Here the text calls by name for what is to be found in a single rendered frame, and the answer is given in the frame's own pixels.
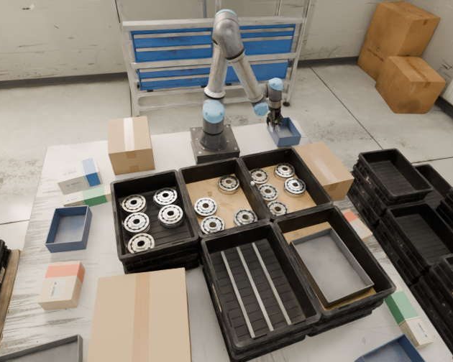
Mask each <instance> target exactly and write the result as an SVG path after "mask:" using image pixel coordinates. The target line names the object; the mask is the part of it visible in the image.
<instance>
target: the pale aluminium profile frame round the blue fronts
mask: <svg viewBox="0 0 453 362"><path fill-rule="evenodd" d="M281 1H282V0H277V4H276V9H275V16H279V15H280V7H281ZM113 3H114V10H115V14H116V20H117V24H118V28H119V35H120V39H121V43H122V49H123V53H124V60H125V64H126V68H127V75H128V78H129V85H130V89H131V93H132V100H133V104H134V110H135V114H136V117H139V116H140V114H139V112H140V111H150V110H158V109H167V108H181V107H189V106H202V105H203V101H187V102H179V103H163V104H155V105H146V106H143V105H140V104H139V103H138V99H139V98H140V97H142V96H158V95H167V94H176V93H192V92H201V91H204V89H205V87H206V86H208V85H201V86H197V87H187V88H171V89H161V90H153V89H152V90H144V91H137V89H138V88H139V85H137V82H139V78H138V74H137V73H136V72H135V69H138V68H158V67H169V66H180V65H202V64H211V61H212V57H208V58H196V59H184V60H161V61H150V62H135V61H133V57H132V49H131V45H132V41H131V40H129V33H128V31H124V28H123V22H126V17H125V13H124V5H123V1H122V0H113ZM310 4H311V0H305V4H304V8H303V14H302V17H303V23H302V24H300V28H299V32H295V33H294V36H298V39H297V43H296V49H295V52H288V53H276V54H265V55H246V58H247V60H248V61H256V60H277V59H288V58H293V63H292V67H291V68H288V69H287V71H288V70H290V75H289V74H288V73H286V77H285V79H286V80H282V82H283V96H282V98H285V102H283V105H284V106H289V105H290V104H289V100H290V94H291V91H292V87H293V81H294V77H295V74H296V68H297V64H298V58H299V54H300V51H301V44H302V41H303V35H304V31H305V27H306V21H307V18H308V12H309V8H310ZM219 11H221V0H216V11H215V15H216V14H217V13H218V12H219ZM305 18H306V20H305ZM202 19H206V0H202ZM304 21H305V23H304ZM120 25H121V28H122V32H121V29H120ZM284 85H288V87H287V88H286V87H285V86H284ZM236 88H243V86H242V84H241V83H233V84H231V83H226V84H224V90H227V89H236ZM244 101H250V100H249V99H248V97H247V96H243V97H235V98H225V99H224V103H236V102H244Z"/></svg>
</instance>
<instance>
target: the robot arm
mask: <svg viewBox="0 0 453 362"><path fill-rule="evenodd" d="M212 42H213V43H214V51H213V55H212V61H211V69H210V75H209V84H208V86H206V87H205V89H204V93H203V98H202V101H203V110H202V114H203V126H202V127H203V128H202V131H201V134H200V136H199V142H200V144H201V145H202V146H203V147H205V148H207V149H218V148H221V147H222V146H224V144H225V141H226V137H225V135H224V131H223V130H224V115H225V110H224V97H225V90H224V82H225V78H226V74H227V68H228V64H229V61H230V63H231V64H232V67H233V68H234V71H235V73H236V74H237V77H238V78H239V81H240V83H241V84H242V86H243V88H244V90H245V92H246V94H247V97H248V99H249V100H250V102H251V104H252V106H253V108H254V112H255V114H256V115H257V116H264V115H266V114H267V117H266V123H267V125H268V127H269V129H270V131H271V132H272V133H273V125H274V129H275V131H277V130H278V131H280V129H279V126H280V125H281V124H282V125H283V122H282V119H283V116H282V114H281V105H282V96H283V82H282V80H281V79H280V78H273V79H270V81H269V83H267V84H262V85H259V84H258V82H257V79H256V77H255V75H254V73H253V71H252V68H251V67H250V64H249V62H248V60H247V58H246V55H245V53H244V51H245V48H244V45H243V43H242V38H241V34H240V29H239V20H238V17H237V15H236V14H235V13H234V12H233V11H232V10H229V9H222V10H221V11H219V12H218V13H217V14H216V15H215V17H214V29H213V34H212ZM266 98H269V101H268V104H269V105H268V104H267V99H266ZM268 111H270V112H269V113H268Z"/></svg>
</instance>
